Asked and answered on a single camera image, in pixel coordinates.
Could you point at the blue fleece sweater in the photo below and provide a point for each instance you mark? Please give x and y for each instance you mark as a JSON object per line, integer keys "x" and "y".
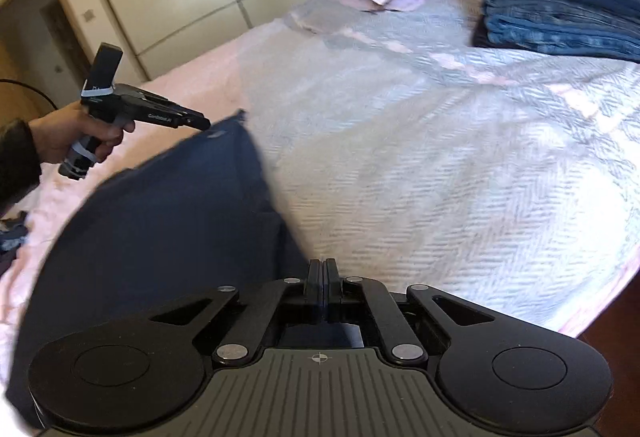
{"x": 150, "y": 217}

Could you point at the wooden door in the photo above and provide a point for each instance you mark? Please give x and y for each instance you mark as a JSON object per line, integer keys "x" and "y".
{"x": 20, "y": 87}

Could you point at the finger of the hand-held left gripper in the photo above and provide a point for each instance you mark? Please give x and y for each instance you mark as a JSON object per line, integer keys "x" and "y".
{"x": 192, "y": 119}

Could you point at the wall switch beside wardrobe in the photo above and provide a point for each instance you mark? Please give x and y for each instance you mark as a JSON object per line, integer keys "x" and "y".
{"x": 87, "y": 14}

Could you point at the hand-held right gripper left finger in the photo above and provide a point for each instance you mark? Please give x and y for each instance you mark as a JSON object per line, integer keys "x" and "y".
{"x": 315, "y": 292}

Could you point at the person's left hand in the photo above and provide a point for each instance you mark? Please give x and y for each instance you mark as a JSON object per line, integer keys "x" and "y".
{"x": 60, "y": 132}

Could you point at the pink herringbone bedspread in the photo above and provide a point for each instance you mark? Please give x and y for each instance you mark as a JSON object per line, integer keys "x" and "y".
{"x": 400, "y": 167}

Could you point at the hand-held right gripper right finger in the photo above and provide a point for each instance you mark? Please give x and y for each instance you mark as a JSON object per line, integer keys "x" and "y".
{"x": 331, "y": 292}

